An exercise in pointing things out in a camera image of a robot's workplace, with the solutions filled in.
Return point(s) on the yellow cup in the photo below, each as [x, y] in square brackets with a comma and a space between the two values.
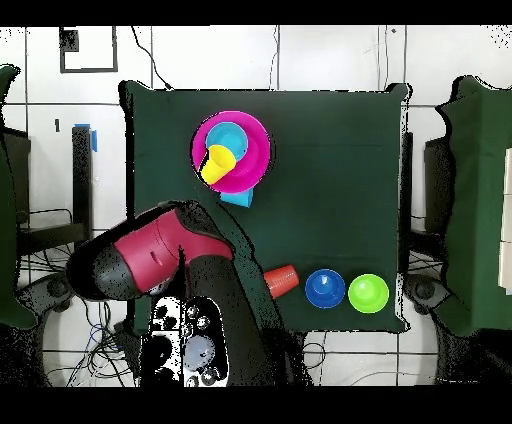
[218, 164]

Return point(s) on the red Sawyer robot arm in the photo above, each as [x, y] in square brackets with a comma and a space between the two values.
[152, 248]

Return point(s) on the large pink bowl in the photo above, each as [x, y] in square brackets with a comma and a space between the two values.
[260, 160]

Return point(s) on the dark green tablecloth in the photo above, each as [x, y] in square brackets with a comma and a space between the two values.
[320, 200]

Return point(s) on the orange ribbed cup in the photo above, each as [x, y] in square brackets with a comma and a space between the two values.
[284, 281]

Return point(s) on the small light blue bowl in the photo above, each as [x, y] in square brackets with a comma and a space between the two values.
[230, 136]

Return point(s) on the dark blue bowl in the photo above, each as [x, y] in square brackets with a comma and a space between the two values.
[324, 288]

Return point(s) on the lime green bowl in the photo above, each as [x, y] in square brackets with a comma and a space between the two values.
[368, 293]

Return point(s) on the black stand with blue tape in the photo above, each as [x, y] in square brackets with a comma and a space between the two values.
[82, 180]

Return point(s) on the black office chair base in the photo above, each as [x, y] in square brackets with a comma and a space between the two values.
[424, 290]
[52, 288]

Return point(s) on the black power box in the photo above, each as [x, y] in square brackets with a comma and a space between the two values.
[126, 344]

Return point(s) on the green cloth side table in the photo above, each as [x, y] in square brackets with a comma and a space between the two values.
[6, 200]
[476, 200]

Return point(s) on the cream boxes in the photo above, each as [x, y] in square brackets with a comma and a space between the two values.
[506, 220]

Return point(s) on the black upright post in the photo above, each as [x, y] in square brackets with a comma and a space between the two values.
[406, 200]

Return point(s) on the black square floor frame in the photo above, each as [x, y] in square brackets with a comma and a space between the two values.
[88, 70]

